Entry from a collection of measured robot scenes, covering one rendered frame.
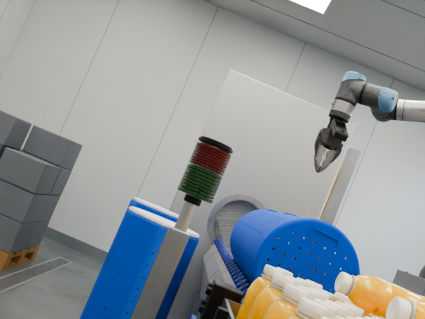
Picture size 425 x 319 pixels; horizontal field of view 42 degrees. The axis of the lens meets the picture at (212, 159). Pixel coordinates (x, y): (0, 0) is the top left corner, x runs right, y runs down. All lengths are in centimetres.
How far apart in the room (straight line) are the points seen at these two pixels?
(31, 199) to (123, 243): 287
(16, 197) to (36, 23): 300
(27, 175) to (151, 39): 281
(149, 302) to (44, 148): 429
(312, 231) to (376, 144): 540
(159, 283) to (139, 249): 97
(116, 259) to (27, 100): 522
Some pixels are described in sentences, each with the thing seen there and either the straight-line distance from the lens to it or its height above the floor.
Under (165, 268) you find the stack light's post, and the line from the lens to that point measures 92.
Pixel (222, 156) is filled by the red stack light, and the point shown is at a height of 124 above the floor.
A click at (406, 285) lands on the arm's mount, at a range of 192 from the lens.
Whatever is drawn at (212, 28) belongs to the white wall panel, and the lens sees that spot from 689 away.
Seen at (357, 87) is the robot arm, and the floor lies 171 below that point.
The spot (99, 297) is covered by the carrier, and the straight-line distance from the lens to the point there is 197.
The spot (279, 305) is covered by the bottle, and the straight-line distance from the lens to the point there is 91.
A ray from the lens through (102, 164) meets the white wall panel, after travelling 670.
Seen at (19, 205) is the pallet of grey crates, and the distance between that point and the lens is 478.
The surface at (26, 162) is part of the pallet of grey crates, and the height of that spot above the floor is 87.
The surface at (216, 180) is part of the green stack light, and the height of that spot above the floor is 120.
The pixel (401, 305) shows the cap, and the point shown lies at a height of 113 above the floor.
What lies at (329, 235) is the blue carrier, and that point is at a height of 120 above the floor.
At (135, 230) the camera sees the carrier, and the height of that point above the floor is 97.
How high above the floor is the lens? 116
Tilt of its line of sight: 4 degrees up
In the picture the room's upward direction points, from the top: 23 degrees clockwise
